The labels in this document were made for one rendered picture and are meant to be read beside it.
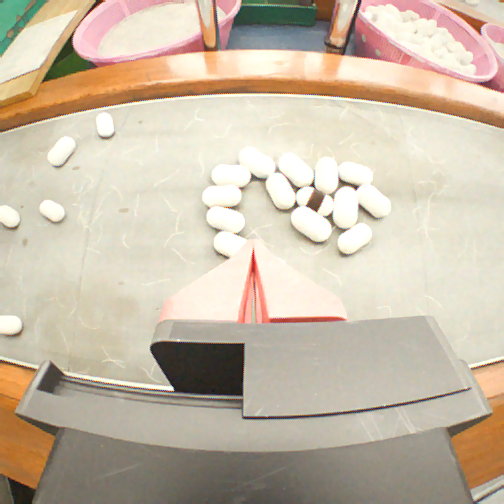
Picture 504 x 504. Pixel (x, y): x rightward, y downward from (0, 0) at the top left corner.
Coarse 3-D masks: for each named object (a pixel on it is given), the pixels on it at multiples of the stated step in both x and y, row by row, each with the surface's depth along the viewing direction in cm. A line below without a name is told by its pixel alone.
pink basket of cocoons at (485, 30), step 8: (488, 24) 28; (488, 32) 30; (496, 32) 30; (488, 40) 26; (496, 40) 31; (496, 56) 26; (496, 72) 28; (496, 80) 29; (488, 88) 31; (496, 88) 30
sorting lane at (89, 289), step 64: (64, 128) 24; (128, 128) 24; (192, 128) 23; (256, 128) 23; (320, 128) 23; (384, 128) 23; (448, 128) 24; (0, 192) 22; (64, 192) 22; (128, 192) 22; (192, 192) 21; (256, 192) 21; (384, 192) 21; (448, 192) 22; (0, 256) 20; (64, 256) 20; (128, 256) 20; (192, 256) 20; (320, 256) 20; (384, 256) 20; (448, 256) 20; (64, 320) 19; (128, 320) 19; (448, 320) 18; (128, 384) 17
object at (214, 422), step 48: (48, 384) 4; (96, 384) 4; (48, 432) 4; (96, 432) 3; (144, 432) 3; (192, 432) 3; (240, 432) 3; (288, 432) 3; (336, 432) 3; (384, 432) 3
